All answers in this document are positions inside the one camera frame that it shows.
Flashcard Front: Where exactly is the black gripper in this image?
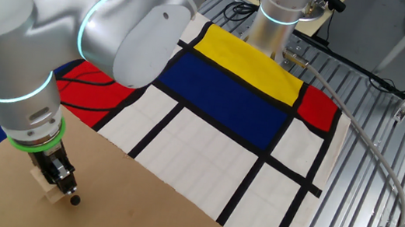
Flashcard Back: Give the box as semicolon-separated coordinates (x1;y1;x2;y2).
24;138;85;197

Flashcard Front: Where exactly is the light wooden cube block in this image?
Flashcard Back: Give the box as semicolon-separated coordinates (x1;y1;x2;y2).
26;166;71;207

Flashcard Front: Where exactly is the colour block patterned cloth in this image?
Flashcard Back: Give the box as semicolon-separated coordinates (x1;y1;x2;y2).
0;0;363;227

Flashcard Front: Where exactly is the brown cardboard sheet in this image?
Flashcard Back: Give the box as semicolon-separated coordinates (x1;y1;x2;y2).
0;98;260;227

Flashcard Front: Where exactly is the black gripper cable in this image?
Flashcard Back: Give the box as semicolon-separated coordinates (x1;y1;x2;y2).
49;64;124;116

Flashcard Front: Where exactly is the black coiled cable bundle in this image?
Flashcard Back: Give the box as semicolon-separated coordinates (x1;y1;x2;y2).
222;0;260;26

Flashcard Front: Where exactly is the grey flexible hose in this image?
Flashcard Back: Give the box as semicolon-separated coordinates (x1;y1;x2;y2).
262;48;405;227

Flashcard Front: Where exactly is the black floor cable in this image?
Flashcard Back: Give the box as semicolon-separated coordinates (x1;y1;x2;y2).
361;74;405;131

